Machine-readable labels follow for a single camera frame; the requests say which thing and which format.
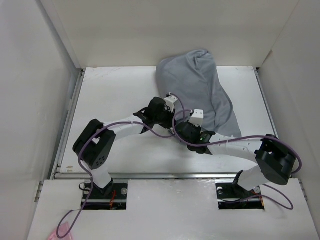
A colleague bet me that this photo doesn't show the grey fabric pillowcase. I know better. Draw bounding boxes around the grey fabric pillowcase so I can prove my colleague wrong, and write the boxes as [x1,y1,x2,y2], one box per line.
[155,49,242,138]

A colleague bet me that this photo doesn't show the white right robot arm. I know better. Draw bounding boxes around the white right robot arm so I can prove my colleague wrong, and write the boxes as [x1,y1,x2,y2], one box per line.
[173,122,298,197]

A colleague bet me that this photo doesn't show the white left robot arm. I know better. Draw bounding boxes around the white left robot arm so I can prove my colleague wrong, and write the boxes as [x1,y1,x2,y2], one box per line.
[72,93,178,199]

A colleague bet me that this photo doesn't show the pink plastic bag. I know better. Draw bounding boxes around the pink plastic bag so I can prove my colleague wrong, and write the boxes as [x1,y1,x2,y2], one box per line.
[47,222,73,240]

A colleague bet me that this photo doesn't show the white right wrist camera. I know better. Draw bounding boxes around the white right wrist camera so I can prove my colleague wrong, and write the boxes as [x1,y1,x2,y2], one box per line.
[188,109,204,127]

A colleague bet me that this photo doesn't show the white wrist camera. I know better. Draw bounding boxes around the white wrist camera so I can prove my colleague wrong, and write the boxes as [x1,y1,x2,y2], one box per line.
[164,92,178,112]
[188,109,204,127]

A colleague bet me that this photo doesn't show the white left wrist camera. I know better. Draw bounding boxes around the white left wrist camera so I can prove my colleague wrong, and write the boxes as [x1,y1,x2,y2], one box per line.
[164,92,178,112]

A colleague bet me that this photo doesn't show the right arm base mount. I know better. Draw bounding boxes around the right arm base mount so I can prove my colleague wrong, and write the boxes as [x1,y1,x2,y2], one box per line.
[215,178,265,210]

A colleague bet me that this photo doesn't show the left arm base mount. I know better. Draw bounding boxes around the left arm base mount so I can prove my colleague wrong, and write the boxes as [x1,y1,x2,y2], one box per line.
[78,182,128,211]

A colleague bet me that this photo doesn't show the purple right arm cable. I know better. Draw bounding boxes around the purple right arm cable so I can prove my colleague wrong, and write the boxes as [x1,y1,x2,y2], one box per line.
[171,109,303,210]

